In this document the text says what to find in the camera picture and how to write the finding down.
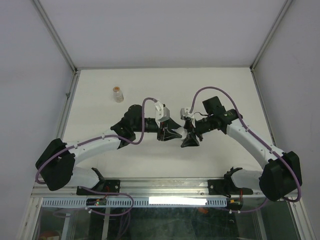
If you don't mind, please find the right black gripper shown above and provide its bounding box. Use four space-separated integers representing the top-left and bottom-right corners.
180 115 215 147

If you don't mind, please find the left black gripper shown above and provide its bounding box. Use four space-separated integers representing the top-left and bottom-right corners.
133 119 183 142

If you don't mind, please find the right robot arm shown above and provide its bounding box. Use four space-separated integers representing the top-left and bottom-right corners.
180 96 302 202

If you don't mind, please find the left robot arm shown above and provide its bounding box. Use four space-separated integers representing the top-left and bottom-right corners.
35 102 182 195

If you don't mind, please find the small clear orange-capped vial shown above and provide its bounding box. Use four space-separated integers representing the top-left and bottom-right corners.
113 86 124 103

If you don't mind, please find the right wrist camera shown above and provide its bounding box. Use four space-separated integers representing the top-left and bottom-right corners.
179 107 194 120

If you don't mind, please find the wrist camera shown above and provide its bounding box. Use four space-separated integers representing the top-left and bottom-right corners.
179 107 194 120
154 101 170 127

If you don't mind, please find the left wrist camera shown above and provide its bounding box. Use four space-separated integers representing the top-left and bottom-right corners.
154 101 170 127

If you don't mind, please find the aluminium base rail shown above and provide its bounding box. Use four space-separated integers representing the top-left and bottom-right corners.
31 177 264 198

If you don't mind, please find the white slotted cable duct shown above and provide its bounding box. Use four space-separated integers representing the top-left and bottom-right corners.
42 196 227 208

